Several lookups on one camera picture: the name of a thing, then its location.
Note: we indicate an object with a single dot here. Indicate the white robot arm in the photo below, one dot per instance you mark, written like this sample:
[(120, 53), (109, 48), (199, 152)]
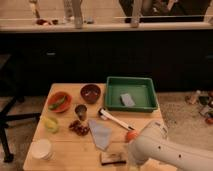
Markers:
[(152, 143)]

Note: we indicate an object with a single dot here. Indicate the green plastic tray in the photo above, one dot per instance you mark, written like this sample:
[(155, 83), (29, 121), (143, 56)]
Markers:
[(141, 91)]

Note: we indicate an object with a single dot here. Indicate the grey sponge in tray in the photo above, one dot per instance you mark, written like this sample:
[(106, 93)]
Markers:
[(127, 100)]

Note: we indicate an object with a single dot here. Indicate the dark red bowl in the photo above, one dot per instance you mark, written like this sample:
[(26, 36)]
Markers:
[(90, 93)]

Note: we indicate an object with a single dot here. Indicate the small metal cup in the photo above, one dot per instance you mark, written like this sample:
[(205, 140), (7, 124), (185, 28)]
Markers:
[(81, 110)]

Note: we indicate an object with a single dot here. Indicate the green pepper in bowl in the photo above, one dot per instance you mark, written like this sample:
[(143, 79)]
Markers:
[(59, 104)]

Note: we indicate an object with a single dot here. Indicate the dark red grape bunch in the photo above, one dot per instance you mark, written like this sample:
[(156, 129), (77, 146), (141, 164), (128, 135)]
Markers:
[(78, 128)]

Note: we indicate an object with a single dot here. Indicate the grey blue cloth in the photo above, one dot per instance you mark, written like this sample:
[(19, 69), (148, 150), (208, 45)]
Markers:
[(100, 133)]

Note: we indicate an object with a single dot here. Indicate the orange bowl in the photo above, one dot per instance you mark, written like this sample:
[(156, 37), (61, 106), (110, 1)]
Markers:
[(57, 96)]

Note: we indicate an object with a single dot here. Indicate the red tomato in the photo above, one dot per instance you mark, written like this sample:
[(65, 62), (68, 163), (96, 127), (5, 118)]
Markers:
[(130, 135)]

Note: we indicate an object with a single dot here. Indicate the yellow green cup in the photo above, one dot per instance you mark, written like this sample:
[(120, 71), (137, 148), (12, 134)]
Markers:
[(51, 125)]

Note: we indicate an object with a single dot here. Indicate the dark cabinet counter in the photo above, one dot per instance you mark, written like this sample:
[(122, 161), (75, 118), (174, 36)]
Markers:
[(176, 60)]

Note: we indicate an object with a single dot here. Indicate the black office chair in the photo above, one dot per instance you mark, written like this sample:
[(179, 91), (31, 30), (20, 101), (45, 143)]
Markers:
[(4, 116)]

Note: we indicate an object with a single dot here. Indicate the white paper cup stack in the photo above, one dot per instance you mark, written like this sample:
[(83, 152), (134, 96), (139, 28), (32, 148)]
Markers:
[(42, 149)]

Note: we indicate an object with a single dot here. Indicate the white handled brush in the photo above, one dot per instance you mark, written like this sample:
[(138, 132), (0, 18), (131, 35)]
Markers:
[(103, 113)]

